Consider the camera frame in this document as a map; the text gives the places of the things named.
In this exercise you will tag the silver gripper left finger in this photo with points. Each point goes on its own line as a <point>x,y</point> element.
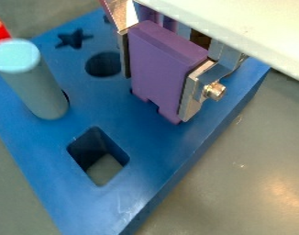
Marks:
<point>121,12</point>

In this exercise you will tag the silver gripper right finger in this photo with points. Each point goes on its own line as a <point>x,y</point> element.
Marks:
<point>204,84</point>

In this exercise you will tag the blue shape-sorter base block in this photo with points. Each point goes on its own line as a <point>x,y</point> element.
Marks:
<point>103,164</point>

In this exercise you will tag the purple pentagon-top peg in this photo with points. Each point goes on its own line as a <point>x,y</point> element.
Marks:
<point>169,23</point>

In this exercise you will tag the purple double-square object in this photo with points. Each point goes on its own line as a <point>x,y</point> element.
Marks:
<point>162,58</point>

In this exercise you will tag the light blue cylinder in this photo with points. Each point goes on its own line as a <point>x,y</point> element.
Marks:
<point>26,72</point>

